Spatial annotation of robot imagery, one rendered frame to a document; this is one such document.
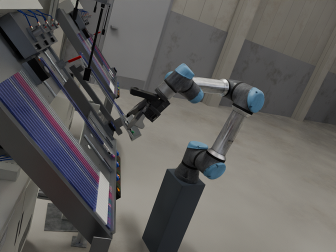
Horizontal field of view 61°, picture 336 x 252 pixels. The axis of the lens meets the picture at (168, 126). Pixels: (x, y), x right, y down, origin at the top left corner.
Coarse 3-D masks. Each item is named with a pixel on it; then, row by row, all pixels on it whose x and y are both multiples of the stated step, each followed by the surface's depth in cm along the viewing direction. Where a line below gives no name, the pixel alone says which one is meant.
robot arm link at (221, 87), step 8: (168, 72) 136; (200, 80) 140; (208, 80) 143; (216, 80) 147; (224, 80) 151; (232, 80) 153; (208, 88) 143; (216, 88) 146; (224, 88) 150; (224, 96) 155
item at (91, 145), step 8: (88, 120) 126; (96, 120) 138; (88, 128) 120; (96, 128) 131; (88, 136) 115; (104, 136) 136; (80, 144) 103; (88, 144) 110; (96, 144) 119; (88, 152) 105; (96, 152) 114; (104, 152) 124; (96, 160) 109; (104, 160) 117; (104, 168) 113; (104, 176) 108
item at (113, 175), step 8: (112, 144) 140; (112, 152) 132; (112, 160) 125; (112, 168) 119; (112, 176) 113; (112, 184) 108; (112, 192) 103; (112, 200) 99; (112, 208) 95; (112, 216) 91; (112, 224) 88; (112, 232) 85
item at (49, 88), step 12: (0, 36) 86; (0, 48) 82; (0, 60) 78; (12, 60) 85; (24, 60) 94; (48, 60) 117; (0, 72) 75; (12, 72) 81; (60, 72) 123; (36, 84) 93; (48, 84) 102; (48, 96) 97
